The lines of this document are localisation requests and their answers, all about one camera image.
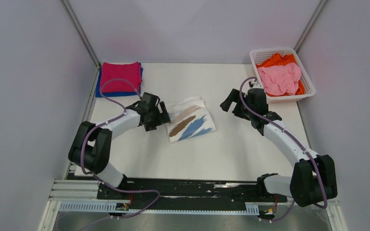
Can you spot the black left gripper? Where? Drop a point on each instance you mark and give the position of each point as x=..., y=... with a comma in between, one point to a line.
x=151, y=126

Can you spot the folded blue t-shirt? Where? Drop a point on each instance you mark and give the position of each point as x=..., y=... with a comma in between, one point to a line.
x=117, y=94

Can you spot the folded magenta t-shirt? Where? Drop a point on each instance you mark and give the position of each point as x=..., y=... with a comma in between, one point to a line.
x=120, y=78

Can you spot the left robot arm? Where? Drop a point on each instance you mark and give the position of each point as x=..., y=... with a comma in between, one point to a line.
x=90, y=149

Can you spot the white plastic basket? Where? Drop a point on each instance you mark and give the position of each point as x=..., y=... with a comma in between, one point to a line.
x=260, y=55

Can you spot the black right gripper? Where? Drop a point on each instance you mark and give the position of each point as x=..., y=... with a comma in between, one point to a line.
x=235, y=96

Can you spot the orange t-shirt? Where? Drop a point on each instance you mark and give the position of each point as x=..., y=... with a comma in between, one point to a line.
x=277, y=59

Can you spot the pink t-shirt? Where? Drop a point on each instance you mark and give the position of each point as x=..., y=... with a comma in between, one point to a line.
x=282, y=80

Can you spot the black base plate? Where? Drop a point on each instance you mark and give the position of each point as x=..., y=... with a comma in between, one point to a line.
x=189, y=194

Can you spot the white slotted cable duct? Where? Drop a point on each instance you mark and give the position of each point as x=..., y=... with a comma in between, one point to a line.
x=115, y=207

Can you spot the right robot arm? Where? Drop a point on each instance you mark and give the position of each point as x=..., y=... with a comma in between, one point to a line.
x=313, y=179

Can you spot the white t-shirt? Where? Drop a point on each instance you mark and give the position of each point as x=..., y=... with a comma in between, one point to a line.
x=189, y=118

